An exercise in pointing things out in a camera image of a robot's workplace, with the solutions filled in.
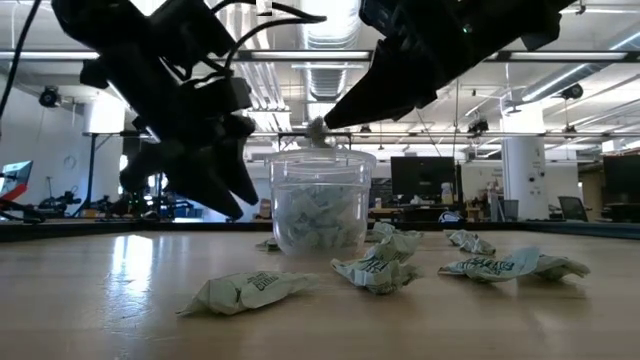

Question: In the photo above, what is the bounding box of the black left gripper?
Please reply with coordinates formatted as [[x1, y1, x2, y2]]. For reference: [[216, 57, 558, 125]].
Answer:
[[79, 49, 260, 221]]

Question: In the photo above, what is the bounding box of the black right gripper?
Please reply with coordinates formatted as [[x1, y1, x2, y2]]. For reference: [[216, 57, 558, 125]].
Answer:
[[323, 0, 576, 130]]

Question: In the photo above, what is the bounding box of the clear plastic container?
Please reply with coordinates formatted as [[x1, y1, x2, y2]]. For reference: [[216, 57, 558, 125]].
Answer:
[[264, 148, 378, 258]]

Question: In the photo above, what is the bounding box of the black background gantry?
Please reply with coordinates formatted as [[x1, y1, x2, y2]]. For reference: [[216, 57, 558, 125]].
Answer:
[[277, 130, 354, 152]]

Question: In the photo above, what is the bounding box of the overhead light bar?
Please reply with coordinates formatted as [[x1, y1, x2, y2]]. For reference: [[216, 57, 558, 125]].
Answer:
[[0, 48, 640, 64]]

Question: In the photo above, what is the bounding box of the blue white bag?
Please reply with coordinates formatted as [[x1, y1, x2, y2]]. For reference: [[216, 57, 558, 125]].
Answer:
[[438, 209, 467, 225]]

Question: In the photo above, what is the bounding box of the white column with fixtures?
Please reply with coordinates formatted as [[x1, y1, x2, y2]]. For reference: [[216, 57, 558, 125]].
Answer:
[[501, 102, 549, 222]]

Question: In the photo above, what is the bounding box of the grey waste bin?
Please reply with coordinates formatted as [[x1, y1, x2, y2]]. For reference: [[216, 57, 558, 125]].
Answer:
[[502, 198, 522, 222]]

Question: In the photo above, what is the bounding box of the tilted tablet screen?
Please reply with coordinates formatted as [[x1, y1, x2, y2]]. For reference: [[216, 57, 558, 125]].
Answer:
[[0, 159, 34, 202]]

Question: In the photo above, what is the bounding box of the black office chair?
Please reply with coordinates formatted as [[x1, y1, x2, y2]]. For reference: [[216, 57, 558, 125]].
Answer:
[[557, 195, 591, 223]]

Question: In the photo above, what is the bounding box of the silver ceiling duct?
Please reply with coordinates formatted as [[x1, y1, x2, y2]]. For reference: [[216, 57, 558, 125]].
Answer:
[[298, 0, 367, 102]]

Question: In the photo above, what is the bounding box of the black metal table frame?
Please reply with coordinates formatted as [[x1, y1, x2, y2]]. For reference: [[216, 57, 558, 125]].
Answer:
[[0, 218, 640, 242]]

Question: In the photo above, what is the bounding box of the black mounted camera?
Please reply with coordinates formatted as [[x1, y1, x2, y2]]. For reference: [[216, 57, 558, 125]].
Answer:
[[38, 85, 62, 109], [467, 117, 491, 137], [559, 82, 585, 102]]

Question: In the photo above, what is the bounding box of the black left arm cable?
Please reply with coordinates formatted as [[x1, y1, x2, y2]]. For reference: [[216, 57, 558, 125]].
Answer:
[[209, 0, 329, 72]]

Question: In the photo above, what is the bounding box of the black background stand frame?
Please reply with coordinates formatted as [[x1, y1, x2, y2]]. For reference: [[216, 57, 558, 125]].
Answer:
[[82, 130, 169, 222]]

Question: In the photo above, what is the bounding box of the black hanging cable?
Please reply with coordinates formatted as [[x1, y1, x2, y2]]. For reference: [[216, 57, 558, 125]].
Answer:
[[0, 0, 44, 122]]

